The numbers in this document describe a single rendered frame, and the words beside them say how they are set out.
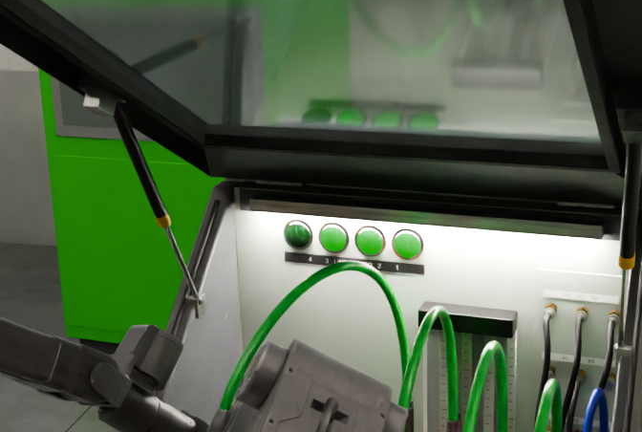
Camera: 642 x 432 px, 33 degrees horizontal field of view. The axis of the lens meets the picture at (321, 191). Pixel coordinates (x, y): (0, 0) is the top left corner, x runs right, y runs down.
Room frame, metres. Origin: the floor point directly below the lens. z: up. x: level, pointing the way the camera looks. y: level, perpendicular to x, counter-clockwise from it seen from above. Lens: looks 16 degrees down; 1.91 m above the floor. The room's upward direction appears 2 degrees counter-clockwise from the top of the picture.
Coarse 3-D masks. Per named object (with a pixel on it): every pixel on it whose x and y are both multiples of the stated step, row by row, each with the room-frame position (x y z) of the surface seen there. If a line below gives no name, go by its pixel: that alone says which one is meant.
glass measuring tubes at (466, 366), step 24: (456, 312) 1.49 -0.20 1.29; (480, 312) 1.48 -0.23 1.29; (504, 312) 1.48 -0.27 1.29; (432, 336) 1.50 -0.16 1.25; (456, 336) 1.49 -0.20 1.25; (480, 336) 1.47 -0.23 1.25; (504, 336) 1.45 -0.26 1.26; (432, 360) 1.50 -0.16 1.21; (432, 384) 1.50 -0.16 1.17; (432, 408) 1.50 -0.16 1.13; (480, 408) 1.47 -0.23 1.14
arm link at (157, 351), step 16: (128, 336) 1.21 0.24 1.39; (144, 336) 1.20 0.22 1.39; (160, 336) 1.21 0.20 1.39; (128, 352) 1.18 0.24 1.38; (144, 352) 1.19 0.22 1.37; (160, 352) 1.20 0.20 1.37; (176, 352) 1.21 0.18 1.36; (96, 368) 1.12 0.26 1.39; (112, 368) 1.13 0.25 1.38; (128, 368) 1.16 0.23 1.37; (144, 368) 1.18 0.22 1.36; (160, 368) 1.19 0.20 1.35; (96, 384) 1.11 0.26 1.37; (112, 384) 1.12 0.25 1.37; (128, 384) 1.14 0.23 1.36; (160, 384) 1.19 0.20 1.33; (112, 400) 1.11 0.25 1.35
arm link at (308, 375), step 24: (288, 360) 0.65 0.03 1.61; (312, 360) 0.66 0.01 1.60; (336, 360) 0.68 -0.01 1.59; (288, 384) 0.63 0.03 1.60; (312, 384) 0.64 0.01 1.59; (336, 384) 0.65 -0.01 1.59; (360, 384) 0.66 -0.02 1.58; (384, 384) 0.67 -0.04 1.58; (264, 408) 0.64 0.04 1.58; (288, 408) 0.61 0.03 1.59; (312, 408) 0.62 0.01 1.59; (336, 408) 0.63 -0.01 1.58; (360, 408) 0.64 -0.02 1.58; (384, 408) 0.64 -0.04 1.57
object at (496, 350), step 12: (492, 348) 1.24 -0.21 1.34; (480, 360) 1.21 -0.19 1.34; (504, 360) 1.30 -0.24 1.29; (480, 372) 1.19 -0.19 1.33; (504, 372) 1.31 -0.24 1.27; (480, 384) 1.17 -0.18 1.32; (504, 384) 1.32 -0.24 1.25; (480, 396) 1.16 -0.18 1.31; (504, 396) 1.32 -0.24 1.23; (468, 408) 1.15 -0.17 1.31; (504, 408) 1.32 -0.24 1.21; (468, 420) 1.14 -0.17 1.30; (504, 420) 1.32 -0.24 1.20
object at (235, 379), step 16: (320, 272) 1.33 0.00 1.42; (336, 272) 1.35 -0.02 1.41; (368, 272) 1.40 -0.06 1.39; (304, 288) 1.30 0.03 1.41; (384, 288) 1.42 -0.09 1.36; (288, 304) 1.28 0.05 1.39; (272, 320) 1.26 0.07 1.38; (400, 320) 1.44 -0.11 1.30; (256, 336) 1.24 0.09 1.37; (400, 336) 1.45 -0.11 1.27; (400, 352) 1.46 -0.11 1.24; (240, 368) 1.22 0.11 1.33; (224, 400) 1.20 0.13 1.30
